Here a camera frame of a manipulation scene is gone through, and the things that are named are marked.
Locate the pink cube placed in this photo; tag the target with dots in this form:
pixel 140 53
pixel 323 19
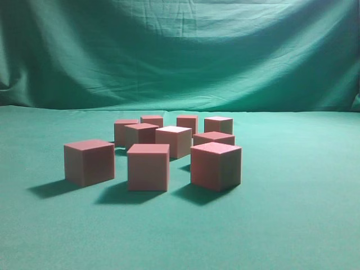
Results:
pixel 178 138
pixel 153 119
pixel 218 124
pixel 142 133
pixel 188 121

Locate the green cloth backdrop and cover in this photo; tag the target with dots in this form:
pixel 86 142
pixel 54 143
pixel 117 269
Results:
pixel 286 72

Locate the pink cube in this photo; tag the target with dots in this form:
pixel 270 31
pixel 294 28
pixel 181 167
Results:
pixel 119 133
pixel 148 167
pixel 216 166
pixel 213 136
pixel 89 162

